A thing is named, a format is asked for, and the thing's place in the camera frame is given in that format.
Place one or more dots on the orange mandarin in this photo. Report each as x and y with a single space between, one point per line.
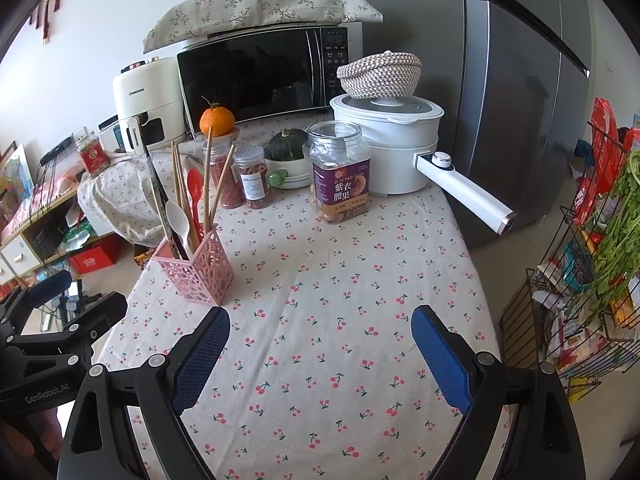
217 121

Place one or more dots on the red wall hanging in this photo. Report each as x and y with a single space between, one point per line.
47 5

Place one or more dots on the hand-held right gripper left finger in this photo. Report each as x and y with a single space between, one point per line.
200 355

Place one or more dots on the black chopstick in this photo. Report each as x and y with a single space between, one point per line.
167 232
153 180

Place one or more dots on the green leafy herbs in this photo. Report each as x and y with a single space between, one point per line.
620 220

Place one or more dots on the red box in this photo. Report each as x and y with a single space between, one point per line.
95 260

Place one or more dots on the clear plastic container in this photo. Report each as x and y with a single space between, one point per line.
110 135

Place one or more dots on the draped cherry print cloth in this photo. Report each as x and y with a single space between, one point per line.
120 195

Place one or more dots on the white bowl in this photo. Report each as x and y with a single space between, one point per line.
295 175

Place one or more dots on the grey refrigerator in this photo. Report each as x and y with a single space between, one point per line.
500 85

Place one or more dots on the framed picture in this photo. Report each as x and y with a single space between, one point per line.
15 180

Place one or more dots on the green ball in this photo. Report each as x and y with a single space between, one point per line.
276 179

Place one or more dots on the dark green squash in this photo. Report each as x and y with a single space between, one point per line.
285 146

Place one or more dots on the white plastic spoon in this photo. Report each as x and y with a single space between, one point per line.
175 217

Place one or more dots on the pink perforated utensil holder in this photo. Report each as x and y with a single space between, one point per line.
200 275

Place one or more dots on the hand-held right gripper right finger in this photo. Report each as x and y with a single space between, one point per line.
445 360

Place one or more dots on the floral cloth cover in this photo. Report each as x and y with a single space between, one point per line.
260 10

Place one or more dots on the red label jar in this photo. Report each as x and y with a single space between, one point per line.
92 157

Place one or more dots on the small jar of dried fruit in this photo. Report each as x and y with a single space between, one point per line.
254 180

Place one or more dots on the cream air fryer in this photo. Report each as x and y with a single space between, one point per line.
145 95

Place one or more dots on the plastic jar of cashews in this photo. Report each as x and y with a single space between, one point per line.
340 180

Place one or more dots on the wooden cabinet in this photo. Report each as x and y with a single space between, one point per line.
25 250

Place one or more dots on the red plastic bag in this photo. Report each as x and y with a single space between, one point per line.
597 160

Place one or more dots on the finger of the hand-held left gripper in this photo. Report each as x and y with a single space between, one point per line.
102 310
50 284

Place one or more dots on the red plastic spoon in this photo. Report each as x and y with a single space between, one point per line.
194 182

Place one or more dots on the black microwave oven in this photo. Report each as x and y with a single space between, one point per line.
250 80

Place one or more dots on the plastic jar of goji berries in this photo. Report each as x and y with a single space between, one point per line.
227 190

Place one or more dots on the white electric cooking pot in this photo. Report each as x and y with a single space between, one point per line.
390 150

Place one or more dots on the cherry print tablecloth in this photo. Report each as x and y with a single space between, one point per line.
325 285

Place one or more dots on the black power strip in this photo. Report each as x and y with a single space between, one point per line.
55 152

